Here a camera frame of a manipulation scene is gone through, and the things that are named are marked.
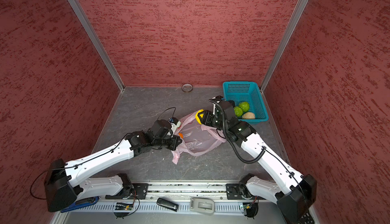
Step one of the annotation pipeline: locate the circuit board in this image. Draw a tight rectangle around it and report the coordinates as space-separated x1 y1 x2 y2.
115 203 134 211
241 203 259 219

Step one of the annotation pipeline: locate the beige brown fruit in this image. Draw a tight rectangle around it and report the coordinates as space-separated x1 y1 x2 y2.
242 112 256 119

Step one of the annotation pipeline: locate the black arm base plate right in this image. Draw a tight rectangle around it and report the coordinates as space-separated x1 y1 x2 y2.
225 183 256 200

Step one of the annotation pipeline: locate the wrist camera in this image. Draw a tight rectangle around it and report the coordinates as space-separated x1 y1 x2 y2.
151 117 181 139
209 96 224 103

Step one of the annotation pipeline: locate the pink plastic bag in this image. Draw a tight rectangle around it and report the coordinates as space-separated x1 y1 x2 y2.
172 110 226 165

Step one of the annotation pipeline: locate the grey plastic handle device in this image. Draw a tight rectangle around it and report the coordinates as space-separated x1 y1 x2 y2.
190 198 215 215

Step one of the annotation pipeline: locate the black calculator keypad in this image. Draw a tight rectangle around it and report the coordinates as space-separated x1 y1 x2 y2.
299 212 315 224

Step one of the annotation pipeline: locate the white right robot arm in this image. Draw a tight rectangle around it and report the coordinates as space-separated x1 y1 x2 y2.
196 96 317 224

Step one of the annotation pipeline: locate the aluminium corner post left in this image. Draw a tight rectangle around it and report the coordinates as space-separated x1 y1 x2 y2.
67 0 126 93

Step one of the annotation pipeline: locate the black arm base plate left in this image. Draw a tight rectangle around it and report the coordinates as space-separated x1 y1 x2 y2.
105 183 149 200

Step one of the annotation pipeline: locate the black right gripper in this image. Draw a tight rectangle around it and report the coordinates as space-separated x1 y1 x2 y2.
197 110 229 131

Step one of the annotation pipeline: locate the aluminium front rail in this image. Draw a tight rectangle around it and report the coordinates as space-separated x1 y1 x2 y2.
60 180 308 202

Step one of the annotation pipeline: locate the teal plastic basket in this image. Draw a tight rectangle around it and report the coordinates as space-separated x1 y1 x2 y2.
222 81 269 124

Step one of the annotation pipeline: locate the left circuit board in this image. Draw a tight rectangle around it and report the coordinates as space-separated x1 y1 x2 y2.
115 203 134 211

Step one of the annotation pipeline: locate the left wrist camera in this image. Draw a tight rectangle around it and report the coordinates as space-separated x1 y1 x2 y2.
151 117 181 139

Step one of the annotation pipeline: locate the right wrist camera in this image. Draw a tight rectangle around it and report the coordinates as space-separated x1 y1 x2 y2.
209 96 224 103

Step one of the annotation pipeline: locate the aluminium corner post right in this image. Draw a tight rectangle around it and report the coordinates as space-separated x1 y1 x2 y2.
260 0 309 94

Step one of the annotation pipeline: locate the black remote stick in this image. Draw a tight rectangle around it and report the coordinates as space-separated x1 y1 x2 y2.
156 198 179 212

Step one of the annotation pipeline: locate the blue utility tool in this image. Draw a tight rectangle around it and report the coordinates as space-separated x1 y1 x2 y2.
60 196 100 213

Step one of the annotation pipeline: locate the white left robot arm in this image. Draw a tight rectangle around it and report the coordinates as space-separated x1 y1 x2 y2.
44 117 182 212

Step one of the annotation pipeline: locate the right circuit board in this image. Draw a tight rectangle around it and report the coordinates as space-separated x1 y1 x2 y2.
241 203 259 219

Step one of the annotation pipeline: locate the green fruit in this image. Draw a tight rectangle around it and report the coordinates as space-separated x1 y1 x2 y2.
234 106 244 117
239 102 250 113

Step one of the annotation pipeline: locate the aluminium corner post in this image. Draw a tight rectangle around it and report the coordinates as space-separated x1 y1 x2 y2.
67 0 126 93
260 0 309 94

